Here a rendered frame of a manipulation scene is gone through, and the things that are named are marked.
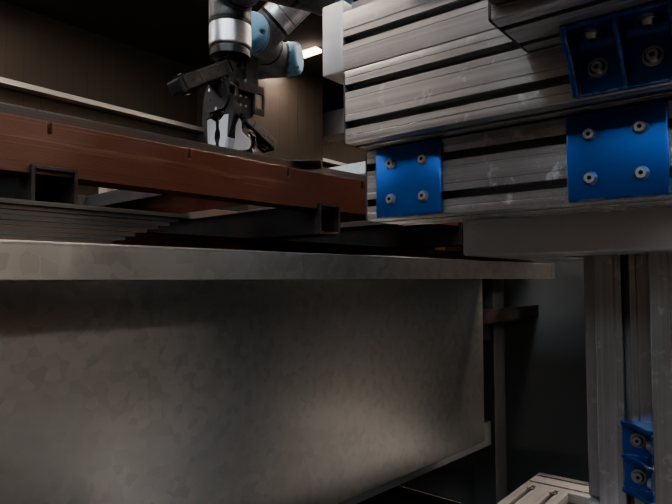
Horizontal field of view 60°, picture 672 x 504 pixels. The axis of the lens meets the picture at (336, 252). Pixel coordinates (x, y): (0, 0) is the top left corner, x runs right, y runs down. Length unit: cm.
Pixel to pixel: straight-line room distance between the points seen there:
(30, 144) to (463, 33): 48
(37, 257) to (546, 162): 48
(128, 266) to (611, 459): 63
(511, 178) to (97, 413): 51
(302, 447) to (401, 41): 58
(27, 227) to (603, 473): 72
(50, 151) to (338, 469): 62
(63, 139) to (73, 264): 26
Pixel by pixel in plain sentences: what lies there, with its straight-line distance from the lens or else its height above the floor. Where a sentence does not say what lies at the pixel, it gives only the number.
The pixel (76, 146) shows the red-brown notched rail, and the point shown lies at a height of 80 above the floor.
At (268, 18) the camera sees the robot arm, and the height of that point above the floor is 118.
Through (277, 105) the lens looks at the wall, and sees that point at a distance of 901.
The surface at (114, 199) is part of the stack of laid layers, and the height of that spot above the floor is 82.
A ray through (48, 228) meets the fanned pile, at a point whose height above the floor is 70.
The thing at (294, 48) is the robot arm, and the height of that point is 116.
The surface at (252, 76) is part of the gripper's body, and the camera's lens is 112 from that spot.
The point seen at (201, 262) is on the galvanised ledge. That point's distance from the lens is 57.
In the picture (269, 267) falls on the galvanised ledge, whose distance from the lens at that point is 62.
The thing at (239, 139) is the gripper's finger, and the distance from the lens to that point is 106.
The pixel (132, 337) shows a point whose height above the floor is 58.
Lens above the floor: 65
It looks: 3 degrees up
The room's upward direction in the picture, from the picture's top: straight up
